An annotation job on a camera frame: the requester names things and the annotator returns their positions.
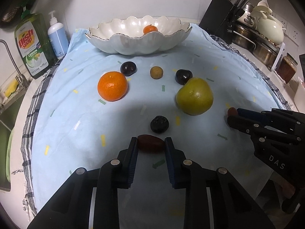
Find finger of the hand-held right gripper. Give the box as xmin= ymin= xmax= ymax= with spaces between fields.
xmin=237 ymin=108 xmax=305 ymax=127
xmin=227 ymin=115 xmax=301 ymax=144

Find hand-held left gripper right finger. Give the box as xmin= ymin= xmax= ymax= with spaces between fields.
xmin=164 ymin=137 xmax=274 ymax=229

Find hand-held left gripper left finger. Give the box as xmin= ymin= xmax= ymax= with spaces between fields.
xmin=36 ymin=136 xmax=139 ymax=229

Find wrinkled dark dried plum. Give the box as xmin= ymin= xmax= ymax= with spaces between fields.
xmin=150 ymin=115 xmax=170 ymax=134

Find green pear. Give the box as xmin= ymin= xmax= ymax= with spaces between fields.
xmin=176 ymin=77 xmax=214 ymax=116

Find large orange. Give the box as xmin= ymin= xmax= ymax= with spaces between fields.
xmin=97 ymin=71 xmax=128 ymax=102

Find brown longan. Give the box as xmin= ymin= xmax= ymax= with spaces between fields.
xmin=150 ymin=66 xmax=164 ymax=80

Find white scalloped bowl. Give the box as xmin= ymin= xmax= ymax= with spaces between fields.
xmin=85 ymin=15 xmax=193 ymax=56

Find glass jar with brown contents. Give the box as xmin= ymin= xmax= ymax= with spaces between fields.
xmin=278 ymin=52 xmax=298 ymax=84

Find white plastic rack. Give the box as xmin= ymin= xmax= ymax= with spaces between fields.
xmin=270 ymin=42 xmax=286 ymax=72

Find light blue cloth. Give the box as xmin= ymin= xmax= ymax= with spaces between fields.
xmin=31 ymin=25 xmax=286 ymax=229

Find cream ceramic jug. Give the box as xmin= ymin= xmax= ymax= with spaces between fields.
xmin=251 ymin=5 xmax=286 ymax=46

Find cream pot with steel lid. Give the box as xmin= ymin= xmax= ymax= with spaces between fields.
xmin=238 ymin=2 xmax=256 ymax=28

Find black knife block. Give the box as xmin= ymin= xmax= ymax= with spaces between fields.
xmin=198 ymin=0 xmax=240 ymax=44

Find plaid cloth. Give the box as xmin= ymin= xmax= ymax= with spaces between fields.
xmin=21 ymin=35 xmax=293 ymax=216

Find small orange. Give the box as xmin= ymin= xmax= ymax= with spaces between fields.
xmin=143 ymin=24 xmax=158 ymax=35

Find steel sink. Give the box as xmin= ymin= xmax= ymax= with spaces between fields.
xmin=0 ymin=93 xmax=26 ymax=196

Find yellow sponge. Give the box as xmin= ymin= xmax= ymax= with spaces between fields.
xmin=4 ymin=80 xmax=19 ymax=98

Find white pump bottle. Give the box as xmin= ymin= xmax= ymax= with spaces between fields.
xmin=47 ymin=11 xmax=69 ymax=59

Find green dish soap bottle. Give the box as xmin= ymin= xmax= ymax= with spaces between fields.
xmin=14 ymin=0 xmax=59 ymax=80

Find dark strainer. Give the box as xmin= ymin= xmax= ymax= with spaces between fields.
xmin=1 ymin=4 xmax=24 ymax=28

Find white wall outlet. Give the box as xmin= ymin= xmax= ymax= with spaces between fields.
xmin=285 ymin=20 xmax=302 ymax=46

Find black knife handle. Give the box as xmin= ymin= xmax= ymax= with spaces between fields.
xmin=226 ymin=6 xmax=246 ymax=28

